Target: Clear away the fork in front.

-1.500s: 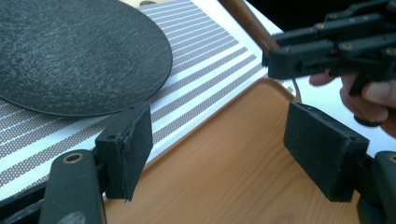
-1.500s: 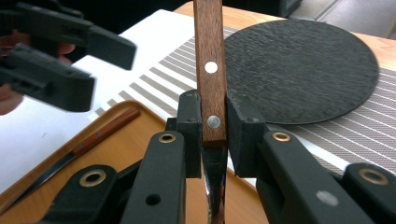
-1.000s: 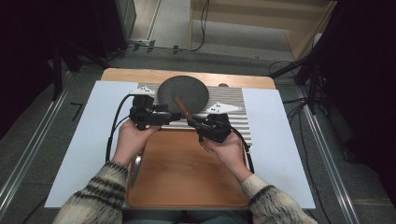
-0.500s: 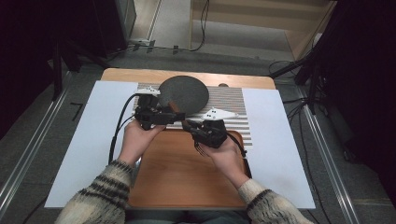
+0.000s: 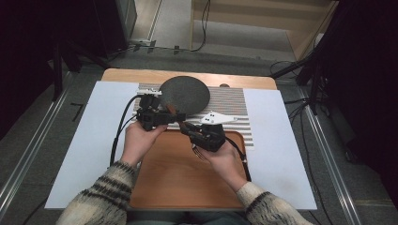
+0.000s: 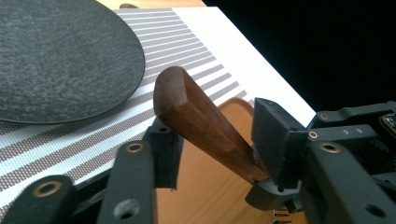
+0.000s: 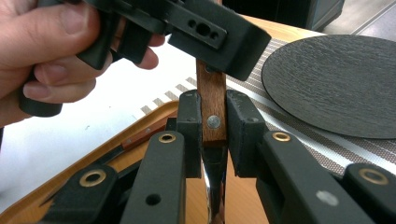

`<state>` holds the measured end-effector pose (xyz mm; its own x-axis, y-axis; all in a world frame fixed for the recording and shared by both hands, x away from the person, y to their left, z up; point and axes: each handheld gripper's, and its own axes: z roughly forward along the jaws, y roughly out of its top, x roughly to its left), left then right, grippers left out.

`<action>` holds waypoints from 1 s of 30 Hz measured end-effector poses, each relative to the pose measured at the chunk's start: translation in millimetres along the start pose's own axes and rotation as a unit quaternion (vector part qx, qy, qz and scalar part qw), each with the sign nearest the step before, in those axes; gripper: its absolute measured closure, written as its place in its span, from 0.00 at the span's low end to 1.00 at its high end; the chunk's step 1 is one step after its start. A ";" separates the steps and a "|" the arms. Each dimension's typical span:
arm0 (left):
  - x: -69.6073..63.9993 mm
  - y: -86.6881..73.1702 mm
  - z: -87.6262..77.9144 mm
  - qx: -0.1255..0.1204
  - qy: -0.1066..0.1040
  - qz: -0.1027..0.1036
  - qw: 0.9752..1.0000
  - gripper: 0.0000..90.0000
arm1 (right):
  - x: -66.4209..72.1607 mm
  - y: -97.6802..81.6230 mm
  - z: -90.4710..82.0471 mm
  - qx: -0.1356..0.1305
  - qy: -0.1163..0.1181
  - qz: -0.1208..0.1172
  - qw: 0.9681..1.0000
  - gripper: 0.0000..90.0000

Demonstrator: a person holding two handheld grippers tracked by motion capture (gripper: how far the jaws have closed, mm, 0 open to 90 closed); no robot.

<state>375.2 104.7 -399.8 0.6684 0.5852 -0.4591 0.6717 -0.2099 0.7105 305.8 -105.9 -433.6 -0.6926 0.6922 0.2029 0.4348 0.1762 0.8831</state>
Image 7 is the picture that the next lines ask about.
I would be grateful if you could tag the dark grey cabinet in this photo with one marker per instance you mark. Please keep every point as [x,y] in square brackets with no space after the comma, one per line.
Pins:
[280,12]

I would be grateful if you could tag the white table sheet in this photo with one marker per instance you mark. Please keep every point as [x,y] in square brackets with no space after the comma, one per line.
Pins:
[93,102]

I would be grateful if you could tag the brown wooden tray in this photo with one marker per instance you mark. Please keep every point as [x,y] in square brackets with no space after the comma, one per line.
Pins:
[194,202]

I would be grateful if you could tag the striped woven placemat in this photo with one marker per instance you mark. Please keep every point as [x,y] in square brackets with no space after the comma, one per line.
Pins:
[311,146]

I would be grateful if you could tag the dark grey round plate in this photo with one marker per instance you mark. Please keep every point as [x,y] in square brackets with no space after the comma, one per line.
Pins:
[327,84]

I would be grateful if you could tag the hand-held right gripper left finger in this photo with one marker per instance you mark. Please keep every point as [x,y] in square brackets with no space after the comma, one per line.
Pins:
[162,174]

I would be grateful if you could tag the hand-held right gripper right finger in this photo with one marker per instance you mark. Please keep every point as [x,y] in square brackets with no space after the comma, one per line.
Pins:
[280,168]

